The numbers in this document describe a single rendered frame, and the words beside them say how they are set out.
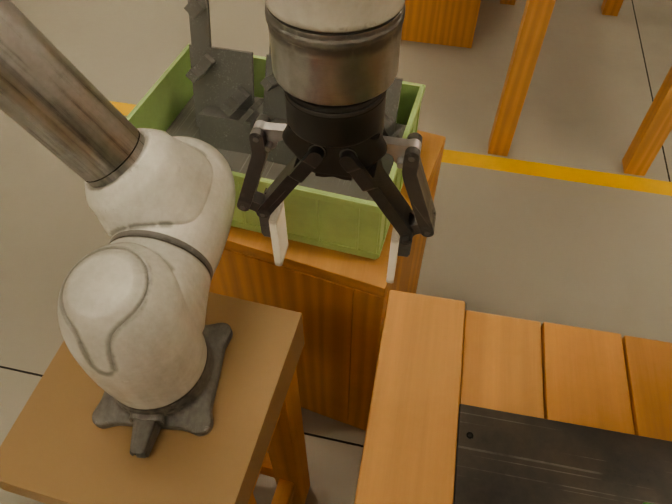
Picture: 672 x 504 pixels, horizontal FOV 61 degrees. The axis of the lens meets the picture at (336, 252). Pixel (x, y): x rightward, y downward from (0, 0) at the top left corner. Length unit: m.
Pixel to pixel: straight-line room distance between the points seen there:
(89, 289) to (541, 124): 2.53
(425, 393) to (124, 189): 0.55
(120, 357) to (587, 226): 2.11
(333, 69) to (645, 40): 3.52
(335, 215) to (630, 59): 2.70
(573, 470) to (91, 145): 0.81
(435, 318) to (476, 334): 0.08
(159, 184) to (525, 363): 0.66
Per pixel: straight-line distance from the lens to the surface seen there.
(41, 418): 1.00
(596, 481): 0.97
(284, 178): 0.49
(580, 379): 1.06
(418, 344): 0.99
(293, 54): 0.38
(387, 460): 0.91
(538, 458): 0.95
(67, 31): 3.84
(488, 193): 2.55
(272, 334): 0.94
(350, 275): 1.20
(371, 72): 0.38
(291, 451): 1.36
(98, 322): 0.71
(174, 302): 0.74
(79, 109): 0.78
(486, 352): 1.03
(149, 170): 0.80
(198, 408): 0.89
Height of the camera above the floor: 1.76
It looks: 51 degrees down
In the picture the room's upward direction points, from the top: straight up
